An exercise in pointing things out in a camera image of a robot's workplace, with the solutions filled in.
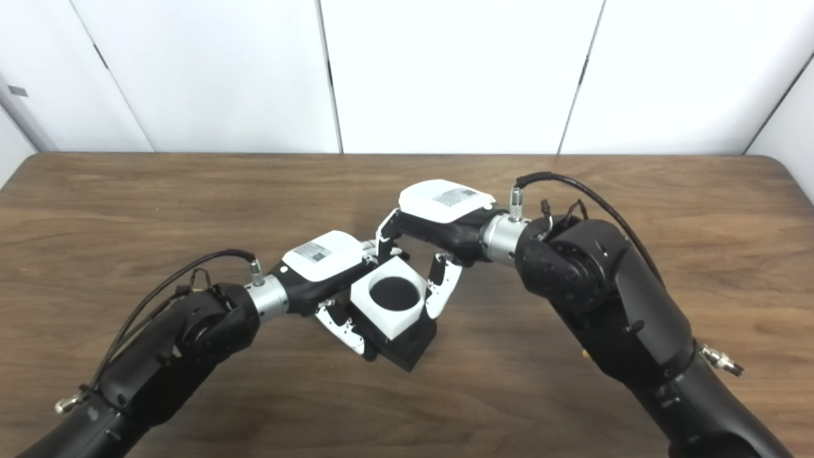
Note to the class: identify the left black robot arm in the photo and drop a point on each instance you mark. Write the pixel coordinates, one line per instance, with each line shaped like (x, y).
(172, 356)

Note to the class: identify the black peg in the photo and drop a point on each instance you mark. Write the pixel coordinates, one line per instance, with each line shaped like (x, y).
(410, 346)

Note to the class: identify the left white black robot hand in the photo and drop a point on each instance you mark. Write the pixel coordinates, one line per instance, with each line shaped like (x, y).
(318, 257)

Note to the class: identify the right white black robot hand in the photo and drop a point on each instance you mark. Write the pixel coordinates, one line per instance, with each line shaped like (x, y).
(445, 203)

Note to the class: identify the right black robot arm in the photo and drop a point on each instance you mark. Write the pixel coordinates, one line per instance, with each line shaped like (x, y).
(610, 299)

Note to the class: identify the white square piece with hole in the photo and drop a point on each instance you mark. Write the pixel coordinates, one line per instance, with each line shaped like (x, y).
(397, 324)

